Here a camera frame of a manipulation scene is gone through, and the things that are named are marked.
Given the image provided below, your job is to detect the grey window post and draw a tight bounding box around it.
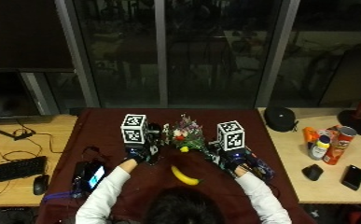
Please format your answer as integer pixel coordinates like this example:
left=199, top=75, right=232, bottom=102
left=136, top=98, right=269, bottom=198
left=152, top=0, right=168, bottom=108
left=255, top=0, right=301, bottom=108
left=53, top=0, right=102, bottom=108

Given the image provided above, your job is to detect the white marker cube right glove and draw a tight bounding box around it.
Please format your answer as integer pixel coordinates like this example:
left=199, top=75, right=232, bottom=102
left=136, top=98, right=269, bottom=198
left=216, top=119, right=247, bottom=152

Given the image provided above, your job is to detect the smartphone with lit screen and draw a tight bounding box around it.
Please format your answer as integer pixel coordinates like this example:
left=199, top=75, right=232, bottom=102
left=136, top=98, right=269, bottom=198
left=70, top=160, right=107, bottom=199

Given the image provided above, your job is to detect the blue black wrist device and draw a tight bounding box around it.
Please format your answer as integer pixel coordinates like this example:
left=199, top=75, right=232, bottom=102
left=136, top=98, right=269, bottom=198
left=247, top=151, right=276, bottom=182

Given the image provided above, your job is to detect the bouquet of mixed flowers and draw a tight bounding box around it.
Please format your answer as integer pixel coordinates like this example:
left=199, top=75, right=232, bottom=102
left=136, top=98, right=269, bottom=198
left=162, top=113, right=209, bottom=154

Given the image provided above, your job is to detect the black keyboard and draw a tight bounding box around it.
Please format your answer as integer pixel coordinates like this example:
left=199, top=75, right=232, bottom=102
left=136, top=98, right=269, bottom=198
left=0, top=155, right=47, bottom=187

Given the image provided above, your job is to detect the person's left hand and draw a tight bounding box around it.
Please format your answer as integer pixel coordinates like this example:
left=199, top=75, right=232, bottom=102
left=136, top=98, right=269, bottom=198
left=123, top=122, right=164, bottom=166

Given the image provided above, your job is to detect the black angular computer mouse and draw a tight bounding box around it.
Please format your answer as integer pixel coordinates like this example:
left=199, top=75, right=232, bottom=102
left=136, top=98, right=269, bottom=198
left=300, top=163, right=325, bottom=182

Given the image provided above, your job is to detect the dark computer monitor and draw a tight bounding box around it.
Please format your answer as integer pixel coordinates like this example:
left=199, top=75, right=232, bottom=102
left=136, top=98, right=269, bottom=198
left=0, top=68, right=42, bottom=119

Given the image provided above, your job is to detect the black smartphone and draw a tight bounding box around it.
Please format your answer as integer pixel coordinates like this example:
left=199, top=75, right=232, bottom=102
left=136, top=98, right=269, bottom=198
left=340, top=164, right=361, bottom=191

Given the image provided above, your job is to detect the yellow banana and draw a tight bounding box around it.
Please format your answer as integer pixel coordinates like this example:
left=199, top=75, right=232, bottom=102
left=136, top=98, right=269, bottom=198
left=169, top=164, right=201, bottom=187

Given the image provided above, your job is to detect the white marker cube left glove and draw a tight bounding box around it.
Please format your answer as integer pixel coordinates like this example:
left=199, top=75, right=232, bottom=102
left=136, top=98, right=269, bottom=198
left=120, top=113, right=150, bottom=146

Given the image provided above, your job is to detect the orange snack packet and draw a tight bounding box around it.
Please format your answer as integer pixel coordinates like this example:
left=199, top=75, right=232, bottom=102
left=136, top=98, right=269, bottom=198
left=301, top=126, right=320, bottom=144

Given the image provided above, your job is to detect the white bottle yellow lid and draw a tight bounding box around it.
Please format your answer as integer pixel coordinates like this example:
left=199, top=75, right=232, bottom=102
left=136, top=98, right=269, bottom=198
left=308, top=134, right=332, bottom=161

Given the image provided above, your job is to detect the purple strap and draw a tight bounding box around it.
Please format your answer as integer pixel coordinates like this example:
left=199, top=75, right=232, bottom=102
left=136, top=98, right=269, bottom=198
left=42, top=190, right=74, bottom=203

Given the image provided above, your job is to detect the white marker cube glove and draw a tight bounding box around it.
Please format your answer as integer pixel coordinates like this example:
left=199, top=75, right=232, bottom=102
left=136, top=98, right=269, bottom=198
left=120, top=113, right=150, bottom=146
left=216, top=119, right=247, bottom=152

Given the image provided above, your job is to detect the red crisp can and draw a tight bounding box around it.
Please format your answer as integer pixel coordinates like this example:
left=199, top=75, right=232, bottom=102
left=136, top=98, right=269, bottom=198
left=321, top=126, right=358, bottom=166

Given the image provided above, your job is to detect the person's right hand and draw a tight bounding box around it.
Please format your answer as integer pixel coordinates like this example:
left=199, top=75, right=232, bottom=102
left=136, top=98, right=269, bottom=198
left=205, top=141, right=256, bottom=172

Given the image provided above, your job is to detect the black desk cable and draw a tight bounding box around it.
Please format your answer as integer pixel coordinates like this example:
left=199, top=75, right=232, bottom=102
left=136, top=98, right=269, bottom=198
left=0, top=119, right=66, bottom=160

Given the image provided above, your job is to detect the dark red tablecloth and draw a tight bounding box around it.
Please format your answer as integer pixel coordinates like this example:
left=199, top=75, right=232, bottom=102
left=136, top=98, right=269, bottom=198
left=35, top=107, right=317, bottom=224

